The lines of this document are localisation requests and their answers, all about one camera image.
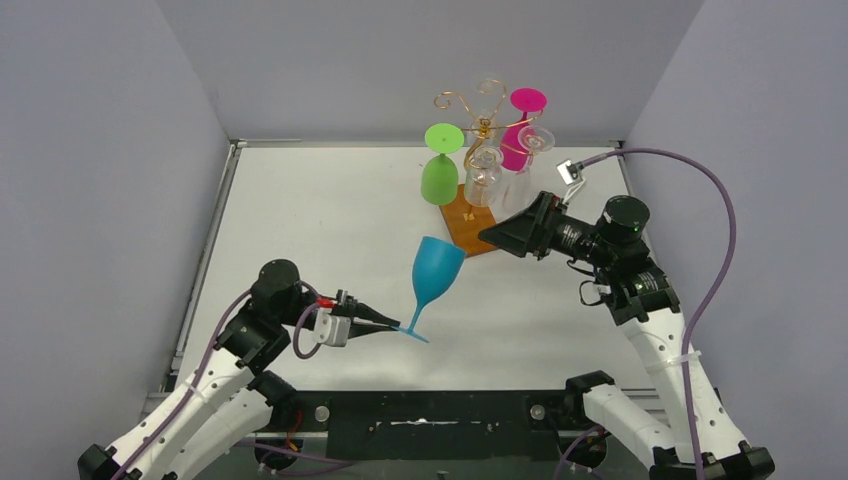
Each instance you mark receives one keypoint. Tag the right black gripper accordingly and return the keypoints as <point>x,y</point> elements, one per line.
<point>542,225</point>

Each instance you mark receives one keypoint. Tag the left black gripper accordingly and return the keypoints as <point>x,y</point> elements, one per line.
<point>348,312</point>

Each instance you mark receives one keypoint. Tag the clear tall flute glass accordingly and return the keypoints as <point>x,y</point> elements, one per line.
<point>517,194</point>

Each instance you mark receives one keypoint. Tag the clear patterned wine glass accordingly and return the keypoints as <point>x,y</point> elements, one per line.
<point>483,176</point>

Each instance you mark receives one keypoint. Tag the blue plastic wine glass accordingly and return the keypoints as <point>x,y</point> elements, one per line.
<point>435,268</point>

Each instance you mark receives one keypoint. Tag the pink plastic wine glass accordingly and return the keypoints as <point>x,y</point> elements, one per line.
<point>528,101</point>

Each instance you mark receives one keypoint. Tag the green plastic wine glass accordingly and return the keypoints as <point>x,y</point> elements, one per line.
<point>440,177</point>

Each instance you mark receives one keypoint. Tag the clear round wine glass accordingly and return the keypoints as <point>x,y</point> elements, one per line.
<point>489,94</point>

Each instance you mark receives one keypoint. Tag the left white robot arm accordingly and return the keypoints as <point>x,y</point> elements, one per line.
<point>233,392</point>

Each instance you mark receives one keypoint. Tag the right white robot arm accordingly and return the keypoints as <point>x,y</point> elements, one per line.
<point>646,309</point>

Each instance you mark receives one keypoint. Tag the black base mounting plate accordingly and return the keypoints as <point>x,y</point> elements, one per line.
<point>416,435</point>

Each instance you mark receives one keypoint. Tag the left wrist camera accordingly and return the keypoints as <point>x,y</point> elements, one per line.
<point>331,330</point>

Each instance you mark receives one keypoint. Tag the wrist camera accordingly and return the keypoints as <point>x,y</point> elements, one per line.
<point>331,330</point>
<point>571,173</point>

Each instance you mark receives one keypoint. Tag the gold wire glass rack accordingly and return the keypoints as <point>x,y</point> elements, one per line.
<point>462,220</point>

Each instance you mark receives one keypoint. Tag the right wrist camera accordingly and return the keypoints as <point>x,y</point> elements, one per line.
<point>571,173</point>

